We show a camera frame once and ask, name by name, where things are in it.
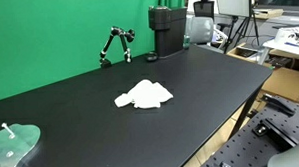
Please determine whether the white green-patterned cloth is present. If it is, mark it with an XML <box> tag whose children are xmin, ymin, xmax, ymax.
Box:
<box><xmin>112</xmin><ymin>78</ymin><xmax>175</xmax><ymax>111</ymax></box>

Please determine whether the small black round cup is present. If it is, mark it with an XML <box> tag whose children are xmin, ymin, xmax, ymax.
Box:
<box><xmin>144</xmin><ymin>51</ymin><xmax>160</xmax><ymax>63</ymax></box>

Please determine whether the green bottle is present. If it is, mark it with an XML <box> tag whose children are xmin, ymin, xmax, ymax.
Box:
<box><xmin>182</xmin><ymin>33</ymin><xmax>192</xmax><ymax>50</ymax></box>

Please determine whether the grey mesh office chair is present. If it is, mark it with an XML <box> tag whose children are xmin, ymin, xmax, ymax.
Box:
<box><xmin>186</xmin><ymin>14</ymin><xmax>227</xmax><ymax>53</ymax></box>

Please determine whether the black office chair headrest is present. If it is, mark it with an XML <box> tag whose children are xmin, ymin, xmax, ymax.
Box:
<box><xmin>193</xmin><ymin>0</ymin><xmax>216</xmax><ymax>20</ymax></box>

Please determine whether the green backdrop screen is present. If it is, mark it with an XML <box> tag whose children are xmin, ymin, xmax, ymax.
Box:
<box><xmin>0</xmin><ymin>0</ymin><xmax>190</xmax><ymax>103</ymax></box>

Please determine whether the black tripod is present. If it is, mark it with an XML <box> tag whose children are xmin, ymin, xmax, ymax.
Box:
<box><xmin>221</xmin><ymin>14</ymin><xmax>262</xmax><ymax>55</ymax></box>

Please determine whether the white panel screen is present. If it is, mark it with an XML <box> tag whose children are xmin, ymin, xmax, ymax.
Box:
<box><xmin>216</xmin><ymin>0</ymin><xmax>255</xmax><ymax>19</ymax></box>

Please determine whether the black perforated breadboard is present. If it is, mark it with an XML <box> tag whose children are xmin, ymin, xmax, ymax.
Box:
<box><xmin>193</xmin><ymin>93</ymin><xmax>299</xmax><ymax>167</ymax></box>

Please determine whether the large closed cardboard box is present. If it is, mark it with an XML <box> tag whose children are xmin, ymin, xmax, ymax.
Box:
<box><xmin>260</xmin><ymin>66</ymin><xmax>299</xmax><ymax>104</ymax></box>

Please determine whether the clear green plastic object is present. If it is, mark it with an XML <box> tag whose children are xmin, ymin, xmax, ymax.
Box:
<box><xmin>0</xmin><ymin>122</ymin><xmax>43</xmax><ymax>167</ymax></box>

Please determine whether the white desk with papers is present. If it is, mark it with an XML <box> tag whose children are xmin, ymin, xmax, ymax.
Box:
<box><xmin>256</xmin><ymin>26</ymin><xmax>299</xmax><ymax>66</ymax></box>

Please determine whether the long silver bolt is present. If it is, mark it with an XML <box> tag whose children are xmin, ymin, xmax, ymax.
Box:
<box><xmin>1</xmin><ymin>121</ymin><xmax>16</xmax><ymax>140</ymax></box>

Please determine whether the grey chair backrest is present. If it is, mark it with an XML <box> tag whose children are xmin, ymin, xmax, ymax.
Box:
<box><xmin>266</xmin><ymin>142</ymin><xmax>299</xmax><ymax>167</ymax></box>

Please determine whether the black angled bracket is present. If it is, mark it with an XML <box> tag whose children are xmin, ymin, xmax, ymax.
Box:
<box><xmin>260</xmin><ymin>91</ymin><xmax>297</xmax><ymax>118</ymax></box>

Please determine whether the black rail clamp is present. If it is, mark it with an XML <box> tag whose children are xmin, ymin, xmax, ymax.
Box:
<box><xmin>251</xmin><ymin>117</ymin><xmax>299</xmax><ymax>150</ymax></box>

